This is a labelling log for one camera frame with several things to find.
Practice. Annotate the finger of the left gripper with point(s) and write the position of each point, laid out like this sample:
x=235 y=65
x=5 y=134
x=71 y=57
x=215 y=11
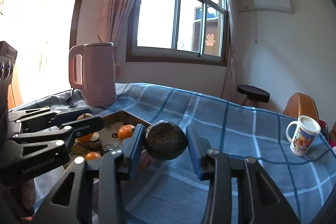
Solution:
x=74 y=129
x=35 y=120

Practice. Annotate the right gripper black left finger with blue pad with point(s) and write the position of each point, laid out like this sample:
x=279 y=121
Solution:
x=71 y=198

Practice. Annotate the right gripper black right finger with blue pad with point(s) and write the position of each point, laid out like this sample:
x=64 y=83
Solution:
x=259 y=198

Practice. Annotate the dark brown round fruit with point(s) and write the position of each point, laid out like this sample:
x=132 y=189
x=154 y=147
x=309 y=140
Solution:
x=108 y=148

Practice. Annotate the dark wrinkled fruit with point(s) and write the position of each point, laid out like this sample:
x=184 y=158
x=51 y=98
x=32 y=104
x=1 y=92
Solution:
x=164 y=140

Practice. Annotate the brown cut log piece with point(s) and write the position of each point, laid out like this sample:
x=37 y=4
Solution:
x=94 y=143

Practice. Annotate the orange tangerine left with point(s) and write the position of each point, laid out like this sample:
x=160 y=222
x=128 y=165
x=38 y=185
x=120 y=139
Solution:
x=86 y=137

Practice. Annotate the orange tangerine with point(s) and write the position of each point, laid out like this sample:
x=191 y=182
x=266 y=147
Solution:
x=86 y=137
x=92 y=156
x=125 y=132

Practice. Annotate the brown kiwi fruit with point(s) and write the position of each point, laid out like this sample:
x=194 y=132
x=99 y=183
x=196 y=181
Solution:
x=79 y=148

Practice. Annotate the tan cut log piece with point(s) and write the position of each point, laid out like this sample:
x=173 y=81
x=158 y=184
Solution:
x=84 y=116

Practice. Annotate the orange tangerine front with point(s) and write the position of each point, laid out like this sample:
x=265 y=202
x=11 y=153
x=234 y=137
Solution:
x=92 y=156

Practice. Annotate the orange tangerine middle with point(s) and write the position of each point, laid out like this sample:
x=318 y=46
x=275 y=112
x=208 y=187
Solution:
x=125 y=132

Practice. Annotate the pink electric kettle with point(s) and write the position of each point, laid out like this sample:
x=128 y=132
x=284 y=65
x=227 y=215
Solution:
x=98 y=84

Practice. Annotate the purple passion fruit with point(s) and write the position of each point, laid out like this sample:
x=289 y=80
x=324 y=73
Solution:
x=145 y=161

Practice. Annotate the blue plaid tablecloth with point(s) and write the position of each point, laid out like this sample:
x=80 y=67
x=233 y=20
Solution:
x=169 y=191

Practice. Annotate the white cartoon printed mug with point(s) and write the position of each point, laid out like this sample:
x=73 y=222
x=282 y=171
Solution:
x=306 y=129

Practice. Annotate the pink floral cloth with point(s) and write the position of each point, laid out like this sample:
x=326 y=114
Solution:
x=324 y=129

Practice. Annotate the orange wooden chair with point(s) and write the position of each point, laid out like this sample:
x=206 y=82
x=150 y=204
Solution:
x=301 y=104

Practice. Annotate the dark round stool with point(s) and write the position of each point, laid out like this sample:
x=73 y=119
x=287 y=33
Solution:
x=253 y=95

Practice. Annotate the white air conditioner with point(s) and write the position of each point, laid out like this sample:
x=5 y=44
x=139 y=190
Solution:
x=273 y=5

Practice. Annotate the window with brown frame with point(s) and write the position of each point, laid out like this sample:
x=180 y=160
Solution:
x=178 y=31

